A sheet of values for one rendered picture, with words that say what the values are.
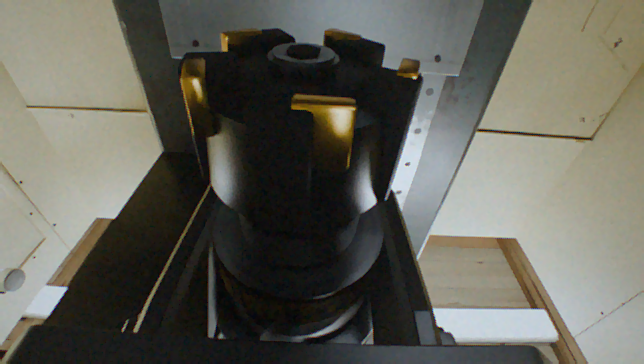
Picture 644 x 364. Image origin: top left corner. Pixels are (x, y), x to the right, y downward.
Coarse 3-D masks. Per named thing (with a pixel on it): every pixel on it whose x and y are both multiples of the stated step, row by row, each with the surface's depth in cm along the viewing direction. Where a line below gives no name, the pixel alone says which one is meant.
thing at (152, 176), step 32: (160, 160) 59; (192, 160) 60; (160, 192) 52; (192, 192) 53; (128, 224) 46; (160, 224) 47; (96, 256) 41; (128, 256) 42; (160, 256) 42; (96, 288) 38; (128, 288) 38; (64, 320) 34; (96, 320) 34
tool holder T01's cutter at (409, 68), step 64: (192, 64) 5; (256, 64) 6; (320, 64) 5; (192, 128) 5; (256, 128) 4; (320, 128) 4; (384, 128) 5; (256, 192) 5; (320, 192) 5; (384, 192) 6
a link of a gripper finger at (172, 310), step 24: (192, 216) 9; (192, 240) 8; (168, 264) 7; (192, 264) 7; (216, 264) 9; (168, 288) 7; (192, 288) 7; (216, 288) 9; (144, 312) 6; (168, 312) 6; (192, 312) 7; (216, 312) 9
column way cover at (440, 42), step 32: (160, 0) 41; (192, 0) 41; (224, 0) 41; (256, 0) 41; (288, 0) 41; (320, 0) 41; (352, 0) 41; (384, 0) 41; (416, 0) 41; (448, 0) 41; (480, 0) 41; (192, 32) 44; (288, 32) 44; (320, 32) 44; (352, 32) 44; (384, 32) 44; (416, 32) 44; (448, 32) 44; (384, 64) 47; (448, 64) 47
